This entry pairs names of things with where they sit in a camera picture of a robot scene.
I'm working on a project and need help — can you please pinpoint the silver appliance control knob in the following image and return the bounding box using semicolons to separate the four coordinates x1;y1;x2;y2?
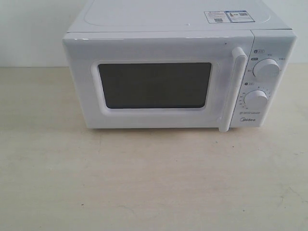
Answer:
253;59;281;81
244;90;268;109

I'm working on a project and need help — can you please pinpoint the white microwave oven body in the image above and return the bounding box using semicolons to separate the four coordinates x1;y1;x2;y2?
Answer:
65;0;296;129

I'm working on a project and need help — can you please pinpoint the white printed label sticker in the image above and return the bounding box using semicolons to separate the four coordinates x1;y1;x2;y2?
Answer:
204;10;255;24

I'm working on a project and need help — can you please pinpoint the white microwave door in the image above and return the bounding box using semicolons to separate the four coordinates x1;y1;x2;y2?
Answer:
63;30;254;132

